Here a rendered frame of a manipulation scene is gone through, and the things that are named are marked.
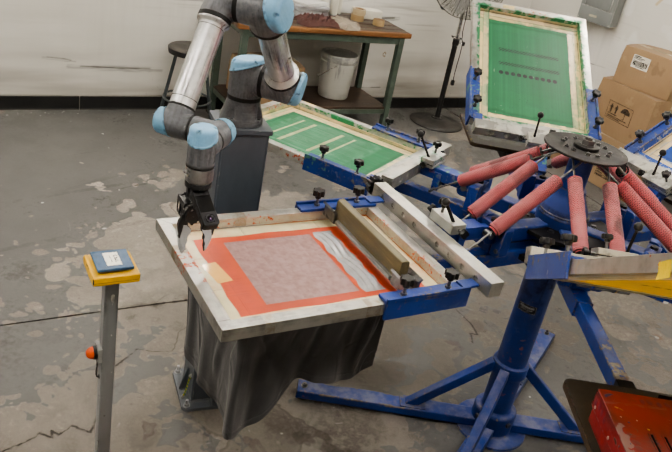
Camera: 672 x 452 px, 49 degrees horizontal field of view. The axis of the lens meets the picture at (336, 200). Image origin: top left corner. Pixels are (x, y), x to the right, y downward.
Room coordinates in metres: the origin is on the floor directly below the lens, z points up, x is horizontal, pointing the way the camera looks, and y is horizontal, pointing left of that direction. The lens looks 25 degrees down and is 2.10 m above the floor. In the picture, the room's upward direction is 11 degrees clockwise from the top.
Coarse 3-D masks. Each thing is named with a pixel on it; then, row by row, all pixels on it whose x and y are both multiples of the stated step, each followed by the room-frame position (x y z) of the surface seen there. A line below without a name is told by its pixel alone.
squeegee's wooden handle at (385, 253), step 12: (348, 204) 2.19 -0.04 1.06; (336, 216) 2.20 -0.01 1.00; (348, 216) 2.14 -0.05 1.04; (360, 216) 2.12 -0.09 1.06; (348, 228) 2.13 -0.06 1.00; (360, 228) 2.08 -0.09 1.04; (372, 228) 2.05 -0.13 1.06; (360, 240) 2.06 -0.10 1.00; (372, 240) 2.01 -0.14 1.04; (384, 240) 1.99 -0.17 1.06; (372, 252) 2.00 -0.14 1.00; (384, 252) 1.95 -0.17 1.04; (396, 252) 1.93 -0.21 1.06; (384, 264) 1.94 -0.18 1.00; (396, 264) 1.89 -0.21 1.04; (408, 264) 1.89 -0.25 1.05
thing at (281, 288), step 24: (312, 264) 1.94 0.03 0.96; (336, 264) 1.97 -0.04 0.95; (240, 288) 1.73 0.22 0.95; (264, 288) 1.76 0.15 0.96; (288, 288) 1.78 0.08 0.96; (312, 288) 1.80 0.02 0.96; (336, 288) 1.83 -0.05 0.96; (360, 288) 1.86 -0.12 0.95; (240, 312) 1.62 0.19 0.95; (264, 312) 1.64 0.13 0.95
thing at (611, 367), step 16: (560, 288) 2.24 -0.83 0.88; (576, 304) 2.08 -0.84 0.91; (592, 304) 2.09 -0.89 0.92; (592, 320) 1.99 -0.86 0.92; (592, 336) 1.91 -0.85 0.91; (592, 352) 1.88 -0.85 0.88; (608, 352) 1.82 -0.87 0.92; (608, 368) 1.76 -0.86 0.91; (576, 384) 1.60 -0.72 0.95; (592, 384) 1.62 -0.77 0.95; (608, 384) 1.72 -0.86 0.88; (624, 384) 1.68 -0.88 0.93; (576, 400) 1.53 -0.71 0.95; (592, 400) 1.55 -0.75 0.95; (576, 416) 1.48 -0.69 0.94; (592, 432) 1.42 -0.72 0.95; (592, 448) 1.36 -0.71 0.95
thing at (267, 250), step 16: (224, 240) 1.98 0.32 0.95; (240, 240) 2.00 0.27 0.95; (256, 240) 2.02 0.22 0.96; (272, 240) 2.04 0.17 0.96; (288, 240) 2.06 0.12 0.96; (304, 240) 2.08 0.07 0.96; (208, 256) 1.87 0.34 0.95; (224, 256) 1.88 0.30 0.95; (240, 256) 1.90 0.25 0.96; (256, 256) 1.92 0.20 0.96; (272, 256) 1.94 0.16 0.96; (288, 256) 1.96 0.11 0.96; (304, 256) 1.98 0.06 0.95; (320, 256) 2.00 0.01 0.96
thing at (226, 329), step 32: (160, 224) 1.94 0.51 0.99; (224, 224) 2.05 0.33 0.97; (256, 224) 2.11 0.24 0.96; (384, 224) 2.25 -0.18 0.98; (416, 256) 2.08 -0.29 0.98; (192, 288) 1.67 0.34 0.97; (224, 320) 1.52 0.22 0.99; (256, 320) 1.55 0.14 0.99; (288, 320) 1.58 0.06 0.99; (320, 320) 1.63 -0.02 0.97
